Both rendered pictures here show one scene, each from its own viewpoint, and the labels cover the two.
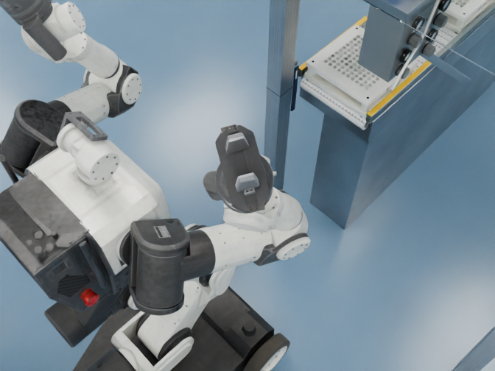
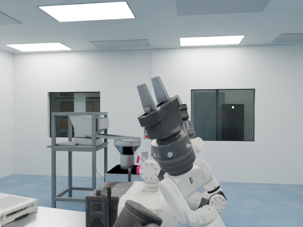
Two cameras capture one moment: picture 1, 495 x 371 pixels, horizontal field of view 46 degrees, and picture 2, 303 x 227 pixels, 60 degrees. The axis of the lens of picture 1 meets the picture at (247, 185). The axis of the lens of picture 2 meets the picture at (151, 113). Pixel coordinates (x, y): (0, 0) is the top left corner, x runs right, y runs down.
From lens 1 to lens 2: 0.81 m
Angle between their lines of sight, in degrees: 70
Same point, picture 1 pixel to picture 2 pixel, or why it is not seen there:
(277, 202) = (207, 211)
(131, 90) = (216, 203)
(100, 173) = (145, 172)
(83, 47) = not seen: hidden behind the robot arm
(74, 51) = not seen: hidden behind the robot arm
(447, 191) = not seen: outside the picture
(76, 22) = (197, 144)
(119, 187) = (153, 195)
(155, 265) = (121, 214)
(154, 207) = (157, 209)
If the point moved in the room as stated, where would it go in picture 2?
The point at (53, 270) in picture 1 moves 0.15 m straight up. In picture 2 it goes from (95, 205) to (95, 161)
